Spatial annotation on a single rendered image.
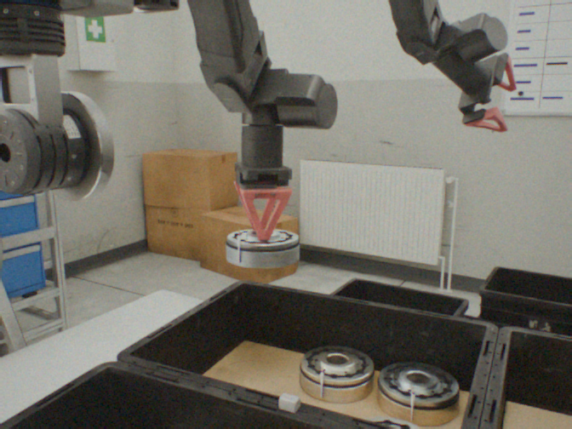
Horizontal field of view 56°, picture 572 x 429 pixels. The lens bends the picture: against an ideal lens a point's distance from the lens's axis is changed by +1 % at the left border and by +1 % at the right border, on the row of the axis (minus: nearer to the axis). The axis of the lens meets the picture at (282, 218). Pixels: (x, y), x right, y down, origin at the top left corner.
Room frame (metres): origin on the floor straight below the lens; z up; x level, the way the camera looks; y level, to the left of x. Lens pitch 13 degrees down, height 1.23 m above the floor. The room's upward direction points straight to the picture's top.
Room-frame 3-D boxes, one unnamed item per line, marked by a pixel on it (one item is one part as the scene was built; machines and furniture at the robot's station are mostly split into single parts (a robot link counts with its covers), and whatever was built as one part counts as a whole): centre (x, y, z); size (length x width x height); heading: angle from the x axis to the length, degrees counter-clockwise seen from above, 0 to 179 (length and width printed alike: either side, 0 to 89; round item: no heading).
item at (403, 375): (0.63, -0.18, 0.86); 0.05 x 0.05 x 0.01
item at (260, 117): (0.72, 0.02, 1.21); 0.07 x 0.06 x 0.07; 58
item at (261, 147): (0.73, 0.03, 1.15); 0.10 x 0.07 x 0.07; 11
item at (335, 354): (0.68, -0.08, 0.86); 0.05 x 0.05 x 0.01
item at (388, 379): (0.63, -0.18, 0.86); 0.10 x 0.10 x 0.01
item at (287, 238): (0.72, 0.03, 1.03); 0.10 x 0.10 x 0.01
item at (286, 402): (0.46, -0.01, 0.94); 0.02 x 0.01 x 0.01; 64
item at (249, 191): (0.71, 0.03, 1.08); 0.07 x 0.07 x 0.09; 11
